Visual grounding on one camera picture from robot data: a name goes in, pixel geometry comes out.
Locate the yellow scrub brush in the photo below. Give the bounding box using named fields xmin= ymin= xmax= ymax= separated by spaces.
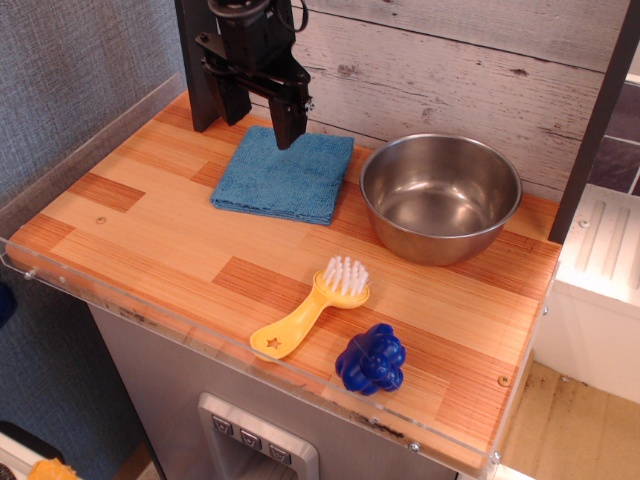
xmin=249 ymin=255 xmax=370 ymax=361

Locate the silver metal pot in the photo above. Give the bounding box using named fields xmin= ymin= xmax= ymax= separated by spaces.
xmin=359 ymin=134 xmax=523 ymax=266

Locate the white toy sink unit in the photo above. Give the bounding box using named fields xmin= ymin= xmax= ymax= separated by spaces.
xmin=533 ymin=185 xmax=639 ymax=402

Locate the silver dispenser panel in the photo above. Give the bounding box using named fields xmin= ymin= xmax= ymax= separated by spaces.
xmin=198 ymin=392 xmax=320 ymax=479

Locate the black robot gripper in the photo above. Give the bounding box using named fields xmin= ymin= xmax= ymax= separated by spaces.
xmin=196 ymin=1 xmax=313 ymax=150

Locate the dark right shelf post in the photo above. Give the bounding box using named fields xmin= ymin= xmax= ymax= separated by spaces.
xmin=548 ymin=0 xmax=639 ymax=244

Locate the blue plastic grape toy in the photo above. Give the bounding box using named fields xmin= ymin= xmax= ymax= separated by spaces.
xmin=335 ymin=323 xmax=406 ymax=396

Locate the orange object bottom left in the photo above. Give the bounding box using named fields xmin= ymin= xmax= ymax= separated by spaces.
xmin=27 ymin=459 xmax=78 ymax=480

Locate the blue rag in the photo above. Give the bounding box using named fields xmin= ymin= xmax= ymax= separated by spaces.
xmin=210 ymin=126 xmax=354 ymax=226

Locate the clear acrylic edge guard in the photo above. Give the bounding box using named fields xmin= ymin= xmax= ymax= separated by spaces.
xmin=1 ymin=240 xmax=500 ymax=479

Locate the grey toy kitchen cabinet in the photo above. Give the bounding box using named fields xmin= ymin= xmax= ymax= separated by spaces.
xmin=90 ymin=307 xmax=457 ymax=479

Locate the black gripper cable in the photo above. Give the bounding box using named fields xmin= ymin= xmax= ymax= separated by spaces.
xmin=279 ymin=0 xmax=310 ymax=35

